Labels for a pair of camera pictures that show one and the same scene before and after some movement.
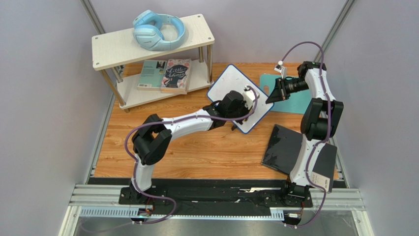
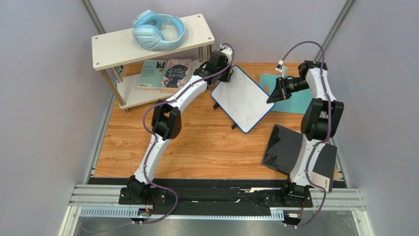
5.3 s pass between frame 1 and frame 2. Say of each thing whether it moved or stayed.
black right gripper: stayed
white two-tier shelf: stayed
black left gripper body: moved
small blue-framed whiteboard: stayed
